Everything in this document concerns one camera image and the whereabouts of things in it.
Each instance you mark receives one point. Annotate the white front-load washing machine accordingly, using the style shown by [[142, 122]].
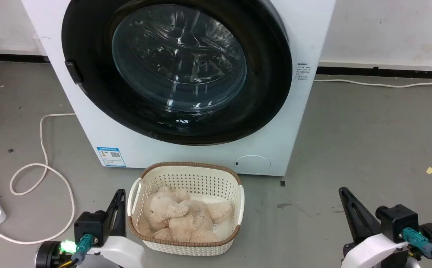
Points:
[[89, 141]]

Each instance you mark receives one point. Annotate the round white filter cover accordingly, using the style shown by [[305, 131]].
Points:
[[253, 164]]

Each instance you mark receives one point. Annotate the round black glass washer door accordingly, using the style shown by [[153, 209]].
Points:
[[268, 93]]

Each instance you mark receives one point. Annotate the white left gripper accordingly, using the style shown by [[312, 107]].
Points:
[[122, 251]]

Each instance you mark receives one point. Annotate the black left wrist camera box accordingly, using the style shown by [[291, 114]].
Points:
[[89, 225]]

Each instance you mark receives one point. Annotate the small printed warning sticker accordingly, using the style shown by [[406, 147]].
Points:
[[301, 71]]

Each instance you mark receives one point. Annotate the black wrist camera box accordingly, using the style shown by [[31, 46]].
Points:
[[89, 225], [396, 221]]

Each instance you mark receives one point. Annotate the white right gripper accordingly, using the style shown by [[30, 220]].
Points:
[[372, 251]]

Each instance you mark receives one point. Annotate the cream perforated laundry basket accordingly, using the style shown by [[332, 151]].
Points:
[[186, 178]]

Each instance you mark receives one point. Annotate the black wall baseboard strip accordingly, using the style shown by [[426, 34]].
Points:
[[387, 72], [11, 58]]

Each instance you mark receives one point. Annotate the beige plush teddy bear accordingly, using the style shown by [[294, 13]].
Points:
[[178, 217]]

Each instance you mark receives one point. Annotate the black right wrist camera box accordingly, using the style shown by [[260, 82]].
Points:
[[396, 221]]

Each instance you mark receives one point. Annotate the blue energy label sticker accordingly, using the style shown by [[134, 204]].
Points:
[[111, 156]]

